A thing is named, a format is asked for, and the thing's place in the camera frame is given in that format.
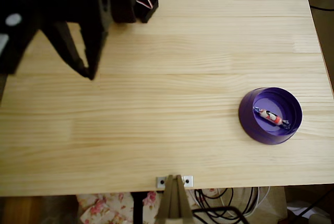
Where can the white paper sheets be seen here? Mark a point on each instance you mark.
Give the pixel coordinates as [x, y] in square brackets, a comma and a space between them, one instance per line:
[297, 211]

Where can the beige stand post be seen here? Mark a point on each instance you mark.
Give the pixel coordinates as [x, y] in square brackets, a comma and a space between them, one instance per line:
[173, 203]

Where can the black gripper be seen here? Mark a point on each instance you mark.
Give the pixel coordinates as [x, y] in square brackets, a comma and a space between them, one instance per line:
[90, 12]

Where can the purple bowl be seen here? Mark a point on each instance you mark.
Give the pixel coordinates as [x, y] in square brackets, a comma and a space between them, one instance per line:
[245, 114]

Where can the silver metal bracket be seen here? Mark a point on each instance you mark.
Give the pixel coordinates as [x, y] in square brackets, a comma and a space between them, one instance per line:
[160, 181]

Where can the candy red white blue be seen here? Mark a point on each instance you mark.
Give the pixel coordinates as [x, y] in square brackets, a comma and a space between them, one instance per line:
[270, 116]

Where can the black table leg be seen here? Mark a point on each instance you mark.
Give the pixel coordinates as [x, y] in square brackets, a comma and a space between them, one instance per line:
[137, 208]

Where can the floral patterned cloth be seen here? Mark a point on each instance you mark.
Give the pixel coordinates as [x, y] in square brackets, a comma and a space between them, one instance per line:
[104, 208]

